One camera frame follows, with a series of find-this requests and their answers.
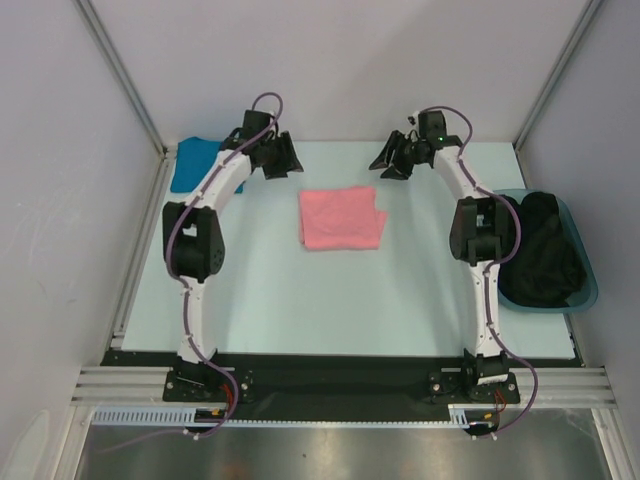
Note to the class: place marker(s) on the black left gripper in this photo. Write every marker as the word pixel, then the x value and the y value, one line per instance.
pixel 289 160

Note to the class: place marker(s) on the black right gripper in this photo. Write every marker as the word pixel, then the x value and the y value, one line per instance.
pixel 401 155

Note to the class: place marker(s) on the pink t shirt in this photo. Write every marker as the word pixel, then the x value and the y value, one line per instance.
pixel 340 219

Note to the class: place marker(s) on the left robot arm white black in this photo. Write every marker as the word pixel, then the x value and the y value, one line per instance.
pixel 193 245

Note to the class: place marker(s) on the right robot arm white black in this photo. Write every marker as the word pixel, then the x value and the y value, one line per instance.
pixel 485 233

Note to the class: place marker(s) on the folded blue t shirt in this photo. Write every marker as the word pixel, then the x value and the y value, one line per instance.
pixel 194 159

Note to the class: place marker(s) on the black t shirt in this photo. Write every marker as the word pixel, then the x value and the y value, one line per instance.
pixel 546 269

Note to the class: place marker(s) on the teal plastic basket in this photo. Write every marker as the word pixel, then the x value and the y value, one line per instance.
pixel 579 301

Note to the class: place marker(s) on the left aluminium corner post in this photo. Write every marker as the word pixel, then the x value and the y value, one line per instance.
pixel 114 62

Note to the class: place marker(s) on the aluminium corner post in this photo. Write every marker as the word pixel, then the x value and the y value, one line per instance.
pixel 574 41
pixel 114 62

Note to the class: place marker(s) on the right aluminium corner post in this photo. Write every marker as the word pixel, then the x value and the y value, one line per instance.
pixel 574 41

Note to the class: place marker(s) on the aluminium front frame rail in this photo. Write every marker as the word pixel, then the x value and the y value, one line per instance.
pixel 128 386

